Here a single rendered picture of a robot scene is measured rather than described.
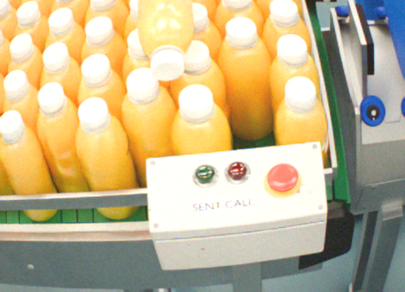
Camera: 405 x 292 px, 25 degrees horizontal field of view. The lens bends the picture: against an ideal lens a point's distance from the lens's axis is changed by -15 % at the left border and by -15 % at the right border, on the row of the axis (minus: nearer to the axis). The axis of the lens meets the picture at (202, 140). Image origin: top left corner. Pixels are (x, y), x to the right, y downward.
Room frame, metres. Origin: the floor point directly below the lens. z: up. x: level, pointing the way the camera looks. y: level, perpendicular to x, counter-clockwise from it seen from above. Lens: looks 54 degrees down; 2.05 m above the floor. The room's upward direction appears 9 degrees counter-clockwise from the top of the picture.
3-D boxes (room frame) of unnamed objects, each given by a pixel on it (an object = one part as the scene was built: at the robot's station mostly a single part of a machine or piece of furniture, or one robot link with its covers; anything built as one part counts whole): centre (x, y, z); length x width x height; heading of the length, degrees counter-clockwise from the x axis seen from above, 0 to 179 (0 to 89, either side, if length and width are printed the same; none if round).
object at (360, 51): (0.90, -0.26, 0.99); 0.10 x 0.02 x 0.12; 176
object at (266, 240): (0.63, -0.03, 1.05); 0.20 x 0.10 x 0.10; 86
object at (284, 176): (0.62, -0.08, 1.11); 0.04 x 0.04 x 0.01
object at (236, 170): (0.64, -0.03, 1.11); 0.02 x 0.02 x 0.01
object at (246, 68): (0.86, -0.07, 0.99); 0.07 x 0.07 x 0.19
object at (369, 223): (0.96, -0.33, 0.31); 0.06 x 0.06 x 0.63; 86
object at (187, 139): (0.75, 0.00, 0.99); 0.07 x 0.07 x 0.19
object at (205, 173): (0.65, 0.00, 1.11); 0.02 x 0.02 x 0.01
